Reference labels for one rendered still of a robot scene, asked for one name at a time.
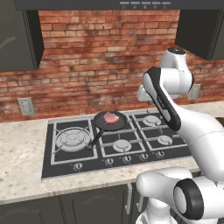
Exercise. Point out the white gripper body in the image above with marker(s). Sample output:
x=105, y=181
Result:
x=143, y=94

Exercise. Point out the black frying pan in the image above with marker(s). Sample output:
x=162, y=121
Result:
x=119, y=122

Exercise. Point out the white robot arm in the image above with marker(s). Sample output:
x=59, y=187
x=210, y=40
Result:
x=201, y=131

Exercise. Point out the dark range hood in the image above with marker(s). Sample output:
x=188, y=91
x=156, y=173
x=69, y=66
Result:
x=87, y=4

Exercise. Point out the grey wall socket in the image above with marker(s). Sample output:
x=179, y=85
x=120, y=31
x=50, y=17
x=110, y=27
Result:
x=194, y=92
x=26, y=106

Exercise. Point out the black gas hob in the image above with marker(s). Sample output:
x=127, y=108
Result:
x=78, y=157

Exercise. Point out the dark wall cupboard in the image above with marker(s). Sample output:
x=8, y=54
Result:
x=201, y=32
x=16, y=38

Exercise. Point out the silver hob knob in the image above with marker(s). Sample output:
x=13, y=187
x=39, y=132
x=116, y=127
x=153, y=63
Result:
x=159, y=154
x=78, y=166
x=109, y=162
x=127, y=159
x=143, y=156

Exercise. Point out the pink raw steak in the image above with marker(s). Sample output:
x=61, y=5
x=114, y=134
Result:
x=110, y=118

